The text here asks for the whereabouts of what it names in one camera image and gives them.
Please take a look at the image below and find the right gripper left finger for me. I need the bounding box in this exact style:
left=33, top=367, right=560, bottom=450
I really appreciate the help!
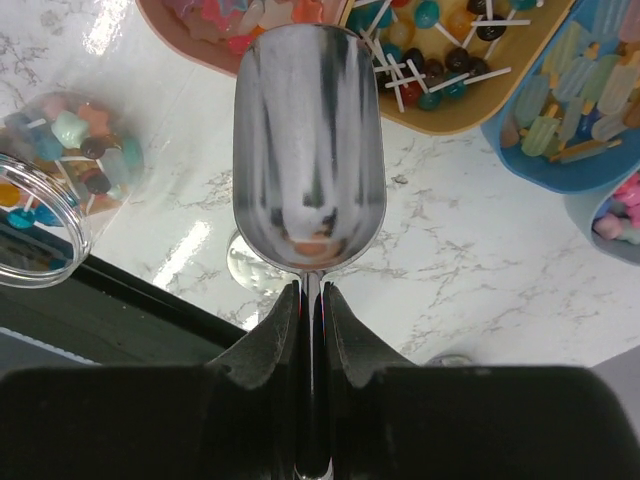
left=1, top=284, right=300, bottom=479

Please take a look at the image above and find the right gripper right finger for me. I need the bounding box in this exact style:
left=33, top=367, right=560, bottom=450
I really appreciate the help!
left=323, top=284, right=639, bottom=479

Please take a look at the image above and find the metal candy scoop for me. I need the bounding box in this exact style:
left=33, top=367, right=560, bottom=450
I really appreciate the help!
left=233, top=24, right=386, bottom=479

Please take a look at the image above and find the clear plastic jar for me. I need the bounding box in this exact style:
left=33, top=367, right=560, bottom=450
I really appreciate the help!
left=1, top=91, right=145, bottom=289

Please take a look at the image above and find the silver jar lid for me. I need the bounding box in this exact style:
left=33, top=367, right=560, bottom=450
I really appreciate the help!
left=226, top=230, right=298, bottom=297

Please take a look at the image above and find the small purple candy cup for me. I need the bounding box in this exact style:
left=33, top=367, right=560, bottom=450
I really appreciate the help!
left=425, top=353, right=474, bottom=368

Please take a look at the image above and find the light blue candy tray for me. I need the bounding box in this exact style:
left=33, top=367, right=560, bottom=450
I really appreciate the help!
left=564, top=171, right=639, bottom=266

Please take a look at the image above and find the blue jelly candy tray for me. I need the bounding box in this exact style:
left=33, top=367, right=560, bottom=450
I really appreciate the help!
left=482, top=1, right=639, bottom=194

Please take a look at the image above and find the tan lollipop tray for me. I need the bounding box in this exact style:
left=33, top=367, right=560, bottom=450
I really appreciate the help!
left=340, top=1, right=575, bottom=135

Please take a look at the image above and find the pink star candy tray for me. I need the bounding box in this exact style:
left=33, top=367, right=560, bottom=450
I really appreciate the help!
left=137, top=0, right=353, bottom=76

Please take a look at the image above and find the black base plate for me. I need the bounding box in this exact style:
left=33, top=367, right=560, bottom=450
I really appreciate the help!
left=1, top=256, right=245, bottom=365

